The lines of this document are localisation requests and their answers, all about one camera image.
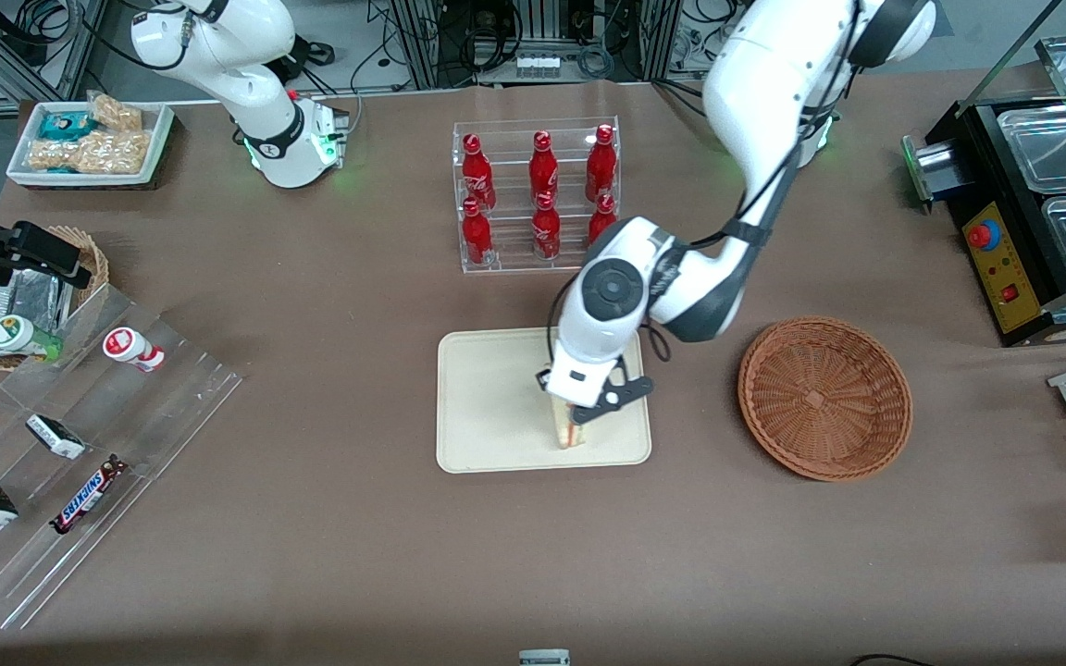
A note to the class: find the red white yogurt bottle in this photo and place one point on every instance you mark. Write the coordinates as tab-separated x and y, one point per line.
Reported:
130	348

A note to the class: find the beige plastic tray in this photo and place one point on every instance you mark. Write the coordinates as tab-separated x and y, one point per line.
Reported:
487	407

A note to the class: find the triangular sandwich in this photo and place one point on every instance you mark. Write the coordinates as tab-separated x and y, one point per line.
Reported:
572	435

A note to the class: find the large brown wicker basket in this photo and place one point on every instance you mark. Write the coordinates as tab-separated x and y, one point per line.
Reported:
824	398

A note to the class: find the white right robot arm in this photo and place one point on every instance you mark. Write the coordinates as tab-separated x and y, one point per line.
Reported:
246	65

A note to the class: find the large rice cracker pack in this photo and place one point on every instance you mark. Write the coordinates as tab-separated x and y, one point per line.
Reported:
93	153

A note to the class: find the green lid yogurt bottle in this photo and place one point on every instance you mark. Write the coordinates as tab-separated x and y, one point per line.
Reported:
19	338

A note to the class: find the small brown wicker basket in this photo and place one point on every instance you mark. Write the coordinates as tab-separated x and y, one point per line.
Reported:
96	264

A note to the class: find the teal snack packet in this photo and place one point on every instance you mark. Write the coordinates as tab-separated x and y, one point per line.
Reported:
66	125

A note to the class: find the black food warmer machine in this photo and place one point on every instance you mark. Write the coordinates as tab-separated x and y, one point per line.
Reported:
968	166

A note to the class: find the white power strip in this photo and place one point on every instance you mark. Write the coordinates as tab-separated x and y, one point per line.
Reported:
539	67

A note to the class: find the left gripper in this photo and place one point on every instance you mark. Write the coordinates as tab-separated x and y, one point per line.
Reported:
540	378

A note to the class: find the small white grey device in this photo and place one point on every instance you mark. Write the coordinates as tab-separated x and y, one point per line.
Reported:
544	658

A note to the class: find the white rectangular snack tray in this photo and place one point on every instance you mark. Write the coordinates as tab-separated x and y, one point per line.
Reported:
158	139

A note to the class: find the dark silver foil pouch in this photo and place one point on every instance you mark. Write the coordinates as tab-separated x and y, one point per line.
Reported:
38	301

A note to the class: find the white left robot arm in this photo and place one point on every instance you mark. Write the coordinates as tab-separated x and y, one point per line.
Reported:
764	83

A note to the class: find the small rice cracker pack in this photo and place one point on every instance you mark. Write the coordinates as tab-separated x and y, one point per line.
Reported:
117	113

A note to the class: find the clear acrylic bottle rack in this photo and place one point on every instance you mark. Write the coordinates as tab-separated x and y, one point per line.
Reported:
510	259

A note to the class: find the Snickers chocolate bar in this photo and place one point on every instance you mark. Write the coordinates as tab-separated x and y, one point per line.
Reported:
87	496

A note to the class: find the clear acrylic stepped display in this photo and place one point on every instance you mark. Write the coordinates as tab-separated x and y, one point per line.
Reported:
154	407

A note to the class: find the red cola bottle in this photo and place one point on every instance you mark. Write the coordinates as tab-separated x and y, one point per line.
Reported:
477	176
476	236
546	231
601	165
601	217
543	168

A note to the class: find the aluminium equipment rack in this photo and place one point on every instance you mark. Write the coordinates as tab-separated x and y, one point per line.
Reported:
422	42

